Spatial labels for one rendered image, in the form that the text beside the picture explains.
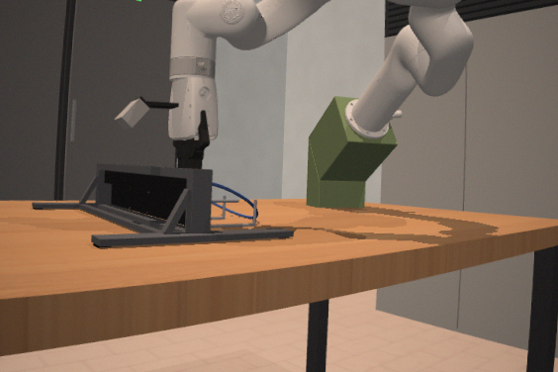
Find blue patch cord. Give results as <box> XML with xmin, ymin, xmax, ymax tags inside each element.
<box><xmin>212</xmin><ymin>182</ymin><xmax>258</xmax><ymax>219</ymax></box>

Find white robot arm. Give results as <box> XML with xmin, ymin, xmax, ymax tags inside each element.
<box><xmin>115</xmin><ymin>0</ymin><xmax>474</xmax><ymax>140</ymax></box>

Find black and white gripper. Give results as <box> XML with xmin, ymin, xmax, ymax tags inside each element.
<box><xmin>168</xmin><ymin>74</ymin><xmax>218</xmax><ymax>169</ymax></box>

